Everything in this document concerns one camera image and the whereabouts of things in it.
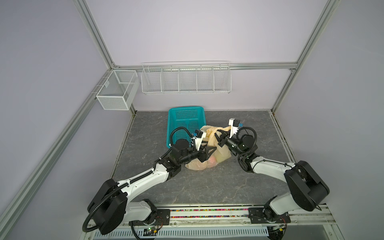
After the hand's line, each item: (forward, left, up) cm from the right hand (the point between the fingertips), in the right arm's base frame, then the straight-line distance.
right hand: (212, 129), depth 75 cm
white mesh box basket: (+35, +61, -1) cm, 71 cm away
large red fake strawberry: (-6, -1, -23) cm, 24 cm away
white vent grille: (-40, -1, -28) cm, 49 cm away
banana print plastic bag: (-6, -5, -13) cm, 15 cm away
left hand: (-8, 0, -5) cm, 9 cm away
